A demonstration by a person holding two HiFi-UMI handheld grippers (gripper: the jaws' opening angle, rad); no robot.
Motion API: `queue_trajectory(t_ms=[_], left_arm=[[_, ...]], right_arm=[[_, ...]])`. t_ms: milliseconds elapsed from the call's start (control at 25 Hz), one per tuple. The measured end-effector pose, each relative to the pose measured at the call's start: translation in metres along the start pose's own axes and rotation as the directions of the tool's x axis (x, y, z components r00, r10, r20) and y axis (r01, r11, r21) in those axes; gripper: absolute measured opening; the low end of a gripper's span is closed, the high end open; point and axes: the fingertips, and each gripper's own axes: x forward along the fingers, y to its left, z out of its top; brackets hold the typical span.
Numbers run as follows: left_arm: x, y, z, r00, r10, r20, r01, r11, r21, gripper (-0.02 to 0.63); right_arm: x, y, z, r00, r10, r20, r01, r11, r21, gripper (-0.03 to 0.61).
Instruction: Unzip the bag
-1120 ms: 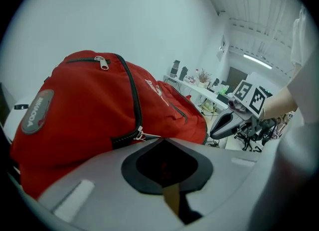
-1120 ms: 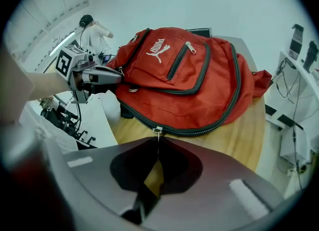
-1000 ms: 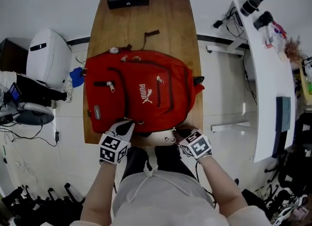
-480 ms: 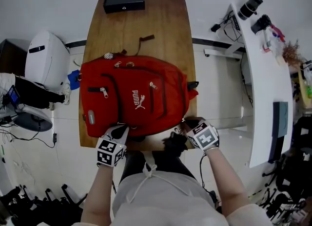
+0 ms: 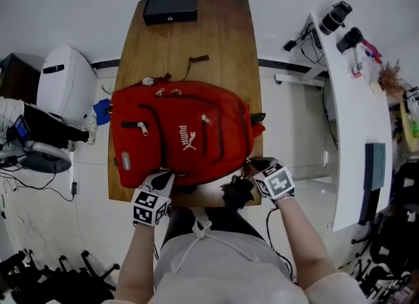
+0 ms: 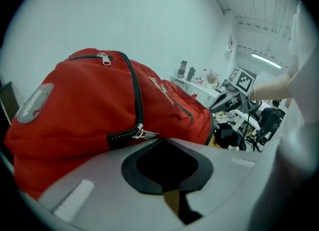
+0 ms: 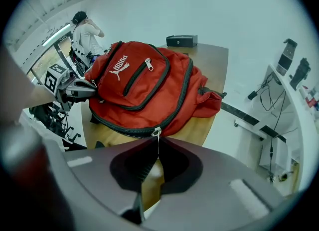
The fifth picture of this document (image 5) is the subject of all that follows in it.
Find person's black trousers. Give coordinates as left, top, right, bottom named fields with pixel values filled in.
left=164, top=206, right=266, bottom=242

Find black flat box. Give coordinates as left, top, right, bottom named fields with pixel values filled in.
left=357, top=187, right=382, bottom=226

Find dried flower bouquet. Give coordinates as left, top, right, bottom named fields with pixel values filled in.
left=377, top=59, right=405, bottom=97

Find black flask bottle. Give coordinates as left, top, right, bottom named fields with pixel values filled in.
left=318, top=0, right=354, bottom=37

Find black plush charm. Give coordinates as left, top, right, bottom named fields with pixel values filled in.
left=220, top=174, right=255, bottom=212

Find person's left forearm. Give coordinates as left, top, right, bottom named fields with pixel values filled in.
left=113, top=221, right=156, bottom=304

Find white curved desk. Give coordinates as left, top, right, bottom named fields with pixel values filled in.
left=274, top=12, right=394, bottom=233

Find black camera gimbal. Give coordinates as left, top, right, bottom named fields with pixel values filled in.
left=336, top=26, right=365, bottom=56

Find white rounded appliance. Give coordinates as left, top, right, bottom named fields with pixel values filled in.
left=36, top=45, right=99, bottom=127

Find pink and red small items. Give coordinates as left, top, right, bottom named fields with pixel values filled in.
left=350, top=37, right=383, bottom=80

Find red backpack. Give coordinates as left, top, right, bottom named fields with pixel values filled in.
left=109, top=79, right=266, bottom=189

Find black case with lock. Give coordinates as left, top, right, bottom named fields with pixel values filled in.
left=142, top=0, right=198, bottom=26

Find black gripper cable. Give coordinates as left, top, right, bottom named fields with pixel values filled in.
left=265, top=206, right=296, bottom=281

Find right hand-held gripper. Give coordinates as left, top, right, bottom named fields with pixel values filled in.
left=246, top=157, right=296, bottom=203

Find round wooden side table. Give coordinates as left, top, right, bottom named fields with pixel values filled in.
left=398, top=98, right=419, bottom=153

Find person's right forearm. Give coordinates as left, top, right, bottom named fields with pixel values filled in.
left=277, top=196, right=335, bottom=293

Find brown strap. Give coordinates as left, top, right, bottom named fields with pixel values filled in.
left=162, top=54, right=211, bottom=83

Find black charger with cables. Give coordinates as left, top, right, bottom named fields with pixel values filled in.
left=282, top=22, right=325, bottom=66

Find white drawstring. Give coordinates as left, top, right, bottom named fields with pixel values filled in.
left=174, top=218, right=257, bottom=275

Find black office chairs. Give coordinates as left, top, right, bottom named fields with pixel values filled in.
left=351, top=161, right=419, bottom=304

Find pile of black chair bases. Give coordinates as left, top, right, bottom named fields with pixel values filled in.
left=0, top=249, right=121, bottom=304

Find person's white shirt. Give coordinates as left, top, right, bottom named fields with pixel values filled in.
left=111, top=227, right=371, bottom=304

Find blue dustpan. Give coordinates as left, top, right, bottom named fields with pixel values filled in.
left=92, top=98, right=112, bottom=126

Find black power adapter cable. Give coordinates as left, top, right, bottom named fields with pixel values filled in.
left=0, top=168, right=78, bottom=203

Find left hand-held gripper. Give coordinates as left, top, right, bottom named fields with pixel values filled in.
left=131, top=170, right=176, bottom=228

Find wooden table with metal legs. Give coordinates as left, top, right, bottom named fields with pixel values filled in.
left=107, top=0, right=264, bottom=208

